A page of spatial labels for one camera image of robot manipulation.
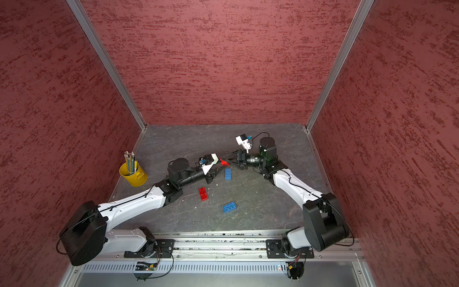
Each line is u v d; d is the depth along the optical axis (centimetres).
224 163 69
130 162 85
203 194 90
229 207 85
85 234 41
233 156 69
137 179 88
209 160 61
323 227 44
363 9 71
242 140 73
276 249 74
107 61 87
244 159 67
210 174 67
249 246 76
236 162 67
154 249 68
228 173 96
